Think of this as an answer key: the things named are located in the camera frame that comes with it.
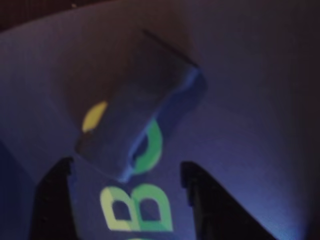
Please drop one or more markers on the clear plastic container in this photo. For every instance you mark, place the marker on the clear plastic container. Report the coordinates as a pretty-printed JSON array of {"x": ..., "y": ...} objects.
[{"x": 140, "y": 100}]

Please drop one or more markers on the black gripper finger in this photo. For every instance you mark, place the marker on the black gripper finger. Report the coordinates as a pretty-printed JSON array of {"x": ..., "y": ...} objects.
[
  {"x": 220, "y": 220},
  {"x": 52, "y": 205}
]

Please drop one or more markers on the grey WOWROBO mat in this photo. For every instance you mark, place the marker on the grey WOWROBO mat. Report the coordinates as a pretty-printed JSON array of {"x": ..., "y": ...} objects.
[{"x": 250, "y": 125}]

